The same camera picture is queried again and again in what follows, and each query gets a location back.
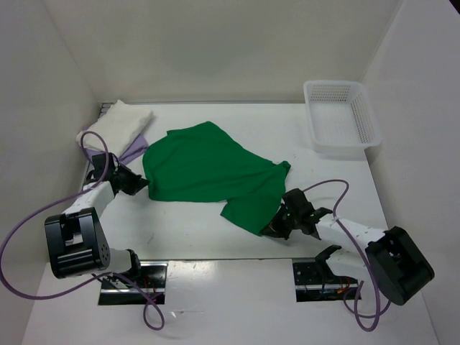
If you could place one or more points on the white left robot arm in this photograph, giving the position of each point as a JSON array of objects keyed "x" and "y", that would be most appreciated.
[{"x": 76, "y": 241}]

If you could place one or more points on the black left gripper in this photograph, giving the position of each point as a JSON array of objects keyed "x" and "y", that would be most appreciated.
[{"x": 137, "y": 182}]

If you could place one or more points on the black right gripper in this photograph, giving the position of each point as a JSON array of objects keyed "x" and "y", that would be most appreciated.
[{"x": 274, "y": 228}]

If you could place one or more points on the purple t shirt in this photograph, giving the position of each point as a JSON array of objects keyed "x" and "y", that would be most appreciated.
[{"x": 134, "y": 149}]

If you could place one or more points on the white t shirt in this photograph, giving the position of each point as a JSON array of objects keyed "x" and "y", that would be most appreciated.
[{"x": 121, "y": 125}]

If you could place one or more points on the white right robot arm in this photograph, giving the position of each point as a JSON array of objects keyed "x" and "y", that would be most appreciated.
[{"x": 388, "y": 258}]

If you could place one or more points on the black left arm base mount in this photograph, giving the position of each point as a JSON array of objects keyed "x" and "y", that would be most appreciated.
[{"x": 152, "y": 281}]

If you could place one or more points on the white plastic laundry basket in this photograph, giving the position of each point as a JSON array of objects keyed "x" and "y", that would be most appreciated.
[{"x": 340, "y": 117}]

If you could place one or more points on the green t shirt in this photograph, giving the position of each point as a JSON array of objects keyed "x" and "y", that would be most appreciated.
[{"x": 203, "y": 164}]

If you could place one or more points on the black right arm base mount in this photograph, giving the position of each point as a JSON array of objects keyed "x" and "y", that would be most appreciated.
[{"x": 312, "y": 286}]

